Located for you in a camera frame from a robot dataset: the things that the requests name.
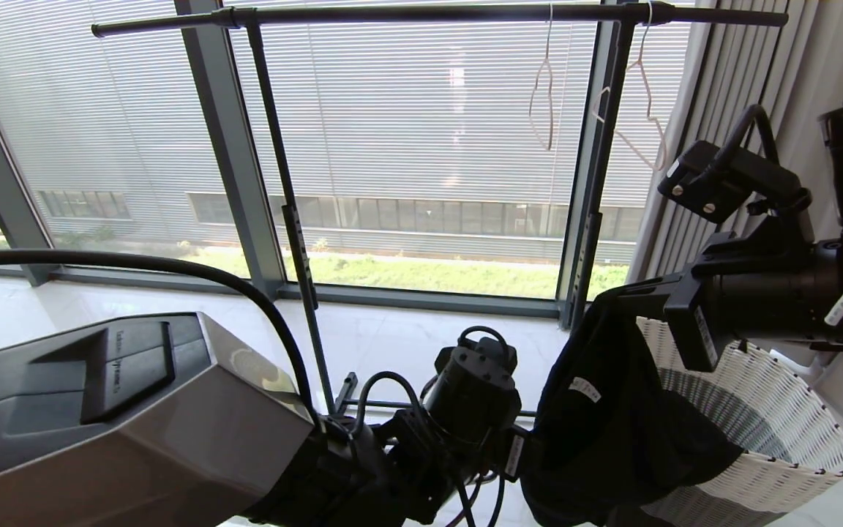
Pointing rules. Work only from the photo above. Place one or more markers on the beige curtain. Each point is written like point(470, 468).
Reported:
point(714, 88)

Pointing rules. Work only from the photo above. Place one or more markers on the pink clothes hanger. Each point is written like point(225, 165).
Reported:
point(549, 110)
point(648, 95)

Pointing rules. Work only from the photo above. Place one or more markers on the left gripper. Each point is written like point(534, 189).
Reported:
point(513, 454)

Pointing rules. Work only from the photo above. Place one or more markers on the window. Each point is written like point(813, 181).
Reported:
point(407, 146)

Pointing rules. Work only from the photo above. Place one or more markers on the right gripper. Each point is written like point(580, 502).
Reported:
point(773, 300)

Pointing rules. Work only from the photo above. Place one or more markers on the black clothes rack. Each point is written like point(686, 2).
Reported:
point(429, 12)

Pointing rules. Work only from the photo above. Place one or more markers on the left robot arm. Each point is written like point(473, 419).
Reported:
point(136, 439)

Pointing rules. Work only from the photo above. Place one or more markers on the white laundry basket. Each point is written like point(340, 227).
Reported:
point(795, 424)

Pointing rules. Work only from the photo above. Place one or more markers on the black garment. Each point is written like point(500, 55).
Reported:
point(612, 439)

